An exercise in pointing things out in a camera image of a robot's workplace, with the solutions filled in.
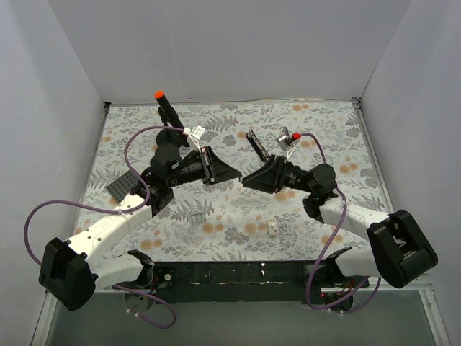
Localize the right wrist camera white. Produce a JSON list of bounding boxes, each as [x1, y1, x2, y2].
[[276, 133, 301, 159]]

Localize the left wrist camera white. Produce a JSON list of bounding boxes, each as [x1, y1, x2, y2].
[[182, 125, 206, 151]]

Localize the small staple box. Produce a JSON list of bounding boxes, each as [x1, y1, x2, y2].
[[267, 218, 279, 236]]

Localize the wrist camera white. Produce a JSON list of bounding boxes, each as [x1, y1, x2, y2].
[[276, 133, 301, 159], [182, 125, 206, 151]]

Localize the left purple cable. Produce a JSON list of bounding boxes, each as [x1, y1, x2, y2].
[[24, 125, 177, 329]]

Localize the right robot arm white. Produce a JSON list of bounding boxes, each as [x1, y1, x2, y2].
[[243, 156, 439, 288]]

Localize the black microphone on stand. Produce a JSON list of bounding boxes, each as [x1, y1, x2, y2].
[[154, 91, 189, 148]]

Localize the beige stapler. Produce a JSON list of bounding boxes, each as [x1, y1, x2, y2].
[[276, 127, 300, 152]]

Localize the floral patterned table mat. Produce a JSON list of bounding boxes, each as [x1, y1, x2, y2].
[[84, 101, 390, 261]]

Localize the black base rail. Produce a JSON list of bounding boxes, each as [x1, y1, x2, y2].
[[111, 261, 370, 307]]

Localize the black stapler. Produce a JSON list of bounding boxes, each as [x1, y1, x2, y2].
[[246, 130, 270, 162]]

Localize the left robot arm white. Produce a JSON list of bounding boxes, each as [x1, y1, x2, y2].
[[39, 144, 241, 311]]

